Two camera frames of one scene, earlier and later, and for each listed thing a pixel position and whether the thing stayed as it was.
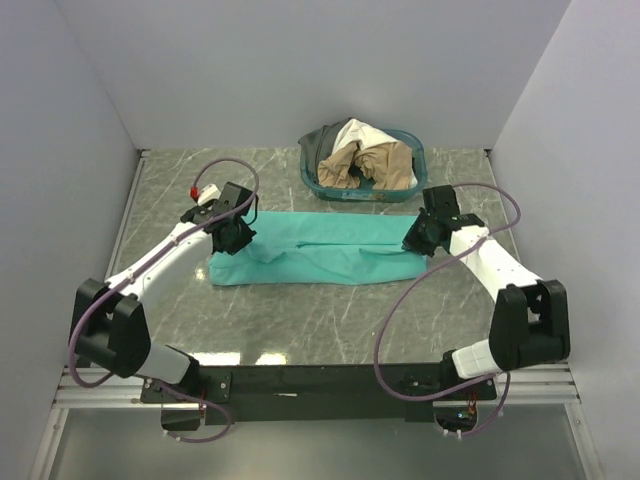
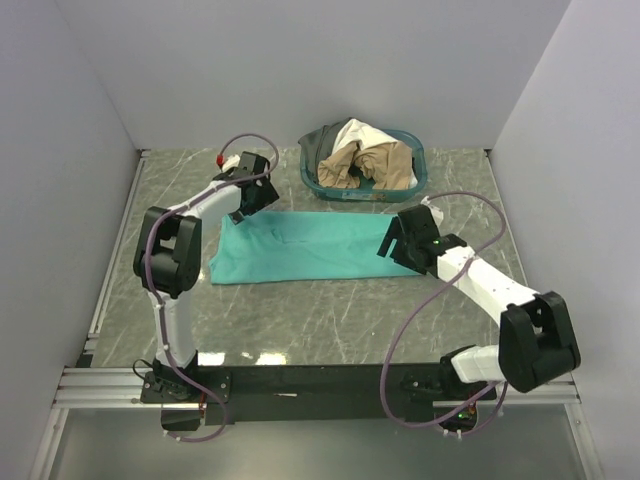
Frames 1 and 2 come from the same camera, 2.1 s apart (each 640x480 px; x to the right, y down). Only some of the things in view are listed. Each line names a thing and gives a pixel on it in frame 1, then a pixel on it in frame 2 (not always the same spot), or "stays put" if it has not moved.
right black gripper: [411, 242] to [393, 233]
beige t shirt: [387, 165] stays put
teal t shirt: [293, 249] stays put
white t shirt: [365, 135] stays put
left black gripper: [244, 240] to [267, 196]
